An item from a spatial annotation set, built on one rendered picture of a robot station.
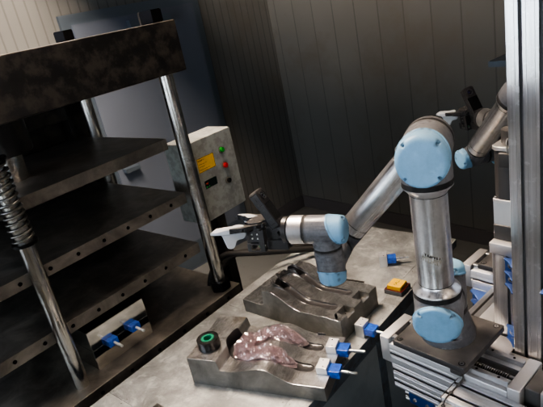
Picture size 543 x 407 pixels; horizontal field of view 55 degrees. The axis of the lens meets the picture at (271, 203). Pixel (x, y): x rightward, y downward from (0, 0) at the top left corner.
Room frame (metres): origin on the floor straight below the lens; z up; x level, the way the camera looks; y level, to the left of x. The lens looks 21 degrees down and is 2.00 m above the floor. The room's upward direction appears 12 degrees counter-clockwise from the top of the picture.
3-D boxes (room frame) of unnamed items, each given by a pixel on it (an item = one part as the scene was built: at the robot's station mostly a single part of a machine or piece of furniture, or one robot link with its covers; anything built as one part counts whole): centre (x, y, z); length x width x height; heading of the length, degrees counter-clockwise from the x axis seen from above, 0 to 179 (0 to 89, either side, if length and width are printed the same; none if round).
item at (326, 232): (1.22, -0.12, 1.43); 0.11 x 0.08 x 0.09; 64
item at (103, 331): (2.02, 0.89, 0.87); 0.50 x 0.27 x 0.17; 46
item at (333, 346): (1.47, -0.15, 0.85); 0.13 x 0.05 x 0.05; 63
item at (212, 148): (2.50, 0.29, 0.73); 0.30 x 0.22 x 1.47; 136
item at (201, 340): (1.58, 0.32, 0.93); 0.08 x 0.08 x 0.04
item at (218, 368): (1.54, 0.12, 0.85); 0.50 x 0.26 x 0.11; 63
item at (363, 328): (1.58, -0.27, 0.83); 0.13 x 0.05 x 0.05; 48
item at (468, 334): (1.22, -0.42, 1.09); 0.15 x 0.15 x 0.10
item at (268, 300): (1.86, -0.07, 0.87); 0.50 x 0.26 x 0.14; 46
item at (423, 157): (1.10, -0.36, 1.41); 0.15 x 0.12 x 0.55; 154
